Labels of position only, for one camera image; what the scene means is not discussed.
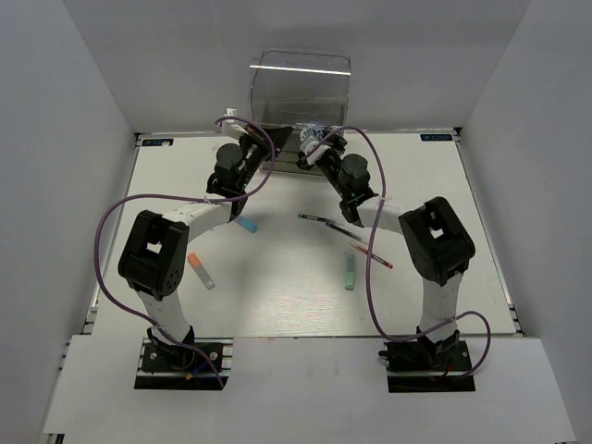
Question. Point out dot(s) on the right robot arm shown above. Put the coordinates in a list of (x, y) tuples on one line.
[(438, 244)]

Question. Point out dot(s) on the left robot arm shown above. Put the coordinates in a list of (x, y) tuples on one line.
[(153, 258)]

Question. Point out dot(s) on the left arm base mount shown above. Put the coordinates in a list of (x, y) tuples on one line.
[(161, 370)]

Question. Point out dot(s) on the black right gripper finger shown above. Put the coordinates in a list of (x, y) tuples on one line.
[(336, 142), (303, 164)]

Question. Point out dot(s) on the red pen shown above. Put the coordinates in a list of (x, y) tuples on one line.
[(360, 248)]

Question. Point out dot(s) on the left blue corner label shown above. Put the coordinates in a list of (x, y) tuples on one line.
[(157, 142)]

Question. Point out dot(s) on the orange highlighter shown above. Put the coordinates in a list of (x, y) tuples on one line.
[(200, 271)]

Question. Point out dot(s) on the clear plastic drawer organizer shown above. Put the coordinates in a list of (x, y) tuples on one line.
[(298, 89)]

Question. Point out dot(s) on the green highlighter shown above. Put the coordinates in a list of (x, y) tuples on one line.
[(350, 273)]

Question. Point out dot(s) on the green pen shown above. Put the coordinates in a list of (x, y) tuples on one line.
[(320, 219)]

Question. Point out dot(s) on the blue highlighter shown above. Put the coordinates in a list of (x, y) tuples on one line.
[(246, 223)]

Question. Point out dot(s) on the blue white round tape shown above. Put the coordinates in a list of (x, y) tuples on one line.
[(316, 132)]

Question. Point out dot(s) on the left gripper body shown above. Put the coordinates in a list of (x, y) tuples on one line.
[(254, 151)]

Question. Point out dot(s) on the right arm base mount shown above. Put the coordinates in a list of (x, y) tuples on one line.
[(411, 369)]

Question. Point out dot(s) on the blue pen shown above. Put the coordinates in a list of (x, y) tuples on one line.
[(347, 233)]

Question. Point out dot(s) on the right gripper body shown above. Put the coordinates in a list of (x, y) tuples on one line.
[(332, 166)]

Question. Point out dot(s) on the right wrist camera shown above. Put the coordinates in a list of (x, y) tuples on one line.
[(313, 151)]

